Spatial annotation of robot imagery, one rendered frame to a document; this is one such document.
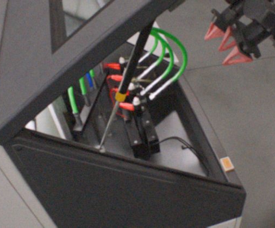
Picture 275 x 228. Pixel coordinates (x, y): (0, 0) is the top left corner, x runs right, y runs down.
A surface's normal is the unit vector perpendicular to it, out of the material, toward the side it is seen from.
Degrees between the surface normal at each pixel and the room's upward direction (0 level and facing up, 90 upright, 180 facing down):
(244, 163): 0
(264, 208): 0
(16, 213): 90
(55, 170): 90
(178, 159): 0
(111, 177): 90
